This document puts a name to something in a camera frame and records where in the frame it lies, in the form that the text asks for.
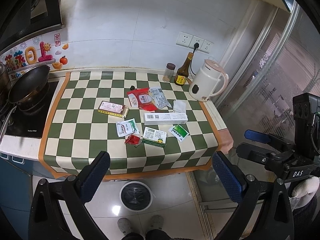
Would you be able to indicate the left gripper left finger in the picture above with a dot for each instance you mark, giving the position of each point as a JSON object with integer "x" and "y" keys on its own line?
{"x": 46, "y": 217}

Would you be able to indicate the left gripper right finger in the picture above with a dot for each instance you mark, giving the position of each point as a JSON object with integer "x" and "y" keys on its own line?
{"x": 275, "y": 219}

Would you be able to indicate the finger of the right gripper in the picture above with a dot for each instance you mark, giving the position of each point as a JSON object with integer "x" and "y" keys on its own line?
{"x": 270, "y": 139}
{"x": 258, "y": 154}

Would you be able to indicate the green white small sachet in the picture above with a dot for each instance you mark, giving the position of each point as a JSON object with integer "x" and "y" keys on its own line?
{"x": 178, "y": 132}

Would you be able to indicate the white tissue paper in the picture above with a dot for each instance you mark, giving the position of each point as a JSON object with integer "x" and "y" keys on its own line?
{"x": 179, "y": 106}

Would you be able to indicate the small red wrapper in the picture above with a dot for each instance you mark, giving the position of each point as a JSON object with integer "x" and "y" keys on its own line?
{"x": 133, "y": 140}

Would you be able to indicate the white red green sachet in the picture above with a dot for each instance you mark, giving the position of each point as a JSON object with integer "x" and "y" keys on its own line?
{"x": 127, "y": 127}

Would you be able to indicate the pink yellow medicine box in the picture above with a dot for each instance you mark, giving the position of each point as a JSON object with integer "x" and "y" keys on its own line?
{"x": 113, "y": 109}

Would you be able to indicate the long white box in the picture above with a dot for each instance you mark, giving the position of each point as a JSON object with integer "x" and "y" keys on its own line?
{"x": 165, "y": 118}

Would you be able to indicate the large red snack bag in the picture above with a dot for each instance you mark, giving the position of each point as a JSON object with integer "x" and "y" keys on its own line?
{"x": 148, "y": 99}

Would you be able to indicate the white round trash bin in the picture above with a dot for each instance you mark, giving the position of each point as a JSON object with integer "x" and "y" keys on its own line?
{"x": 136, "y": 196}

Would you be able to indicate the white gloved right hand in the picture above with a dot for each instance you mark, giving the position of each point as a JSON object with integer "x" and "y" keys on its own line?
{"x": 303, "y": 193}

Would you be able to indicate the pink under cloth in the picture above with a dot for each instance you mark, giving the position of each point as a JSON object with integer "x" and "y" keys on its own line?
{"x": 226, "y": 142}

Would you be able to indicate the grey left slipper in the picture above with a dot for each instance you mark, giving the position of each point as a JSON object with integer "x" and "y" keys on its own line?
{"x": 125, "y": 226}

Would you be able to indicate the grey slipper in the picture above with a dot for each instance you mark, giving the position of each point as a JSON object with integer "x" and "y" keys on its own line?
{"x": 125, "y": 226}
{"x": 156, "y": 223}

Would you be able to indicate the white electric kettle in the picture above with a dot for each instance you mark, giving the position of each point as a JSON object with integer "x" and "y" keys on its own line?
{"x": 210, "y": 81}

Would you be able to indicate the frosted glass sliding door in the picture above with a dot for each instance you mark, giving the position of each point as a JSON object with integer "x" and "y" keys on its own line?
{"x": 285, "y": 64}

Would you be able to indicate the black induction cooktop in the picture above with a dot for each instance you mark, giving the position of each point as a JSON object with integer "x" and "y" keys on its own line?
{"x": 28, "y": 119}

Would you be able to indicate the grey right slipper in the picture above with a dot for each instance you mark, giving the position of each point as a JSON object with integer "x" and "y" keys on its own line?
{"x": 156, "y": 223}

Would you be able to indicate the dark fleece clothing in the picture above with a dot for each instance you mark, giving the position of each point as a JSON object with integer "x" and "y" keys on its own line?
{"x": 154, "y": 234}

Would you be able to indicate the brown sauce bottle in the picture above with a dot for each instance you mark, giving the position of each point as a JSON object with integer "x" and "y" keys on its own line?
{"x": 183, "y": 72}

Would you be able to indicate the small spice jar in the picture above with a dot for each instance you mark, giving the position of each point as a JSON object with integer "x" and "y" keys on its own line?
{"x": 169, "y": 71}

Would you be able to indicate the black frying pan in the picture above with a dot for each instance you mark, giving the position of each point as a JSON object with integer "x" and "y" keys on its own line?
{"x": 25, "y": 89}

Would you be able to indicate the steel cooking pot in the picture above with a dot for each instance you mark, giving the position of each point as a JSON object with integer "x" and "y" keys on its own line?
{"x": 5, "y": 83}

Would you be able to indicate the black range hood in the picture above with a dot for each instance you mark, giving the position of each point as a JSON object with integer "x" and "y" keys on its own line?
{"x": 25, "y": 19}

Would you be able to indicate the black camera box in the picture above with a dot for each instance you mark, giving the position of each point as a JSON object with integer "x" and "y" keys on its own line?
{"x": 304, "y": 107}

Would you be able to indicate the white wall socket strip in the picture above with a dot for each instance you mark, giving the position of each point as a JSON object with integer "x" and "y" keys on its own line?
{"x": 188, "y": 40}

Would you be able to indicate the colourful wall sticker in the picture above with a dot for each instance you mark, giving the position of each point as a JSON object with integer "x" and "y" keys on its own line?
{"x": 50, "y": 49}

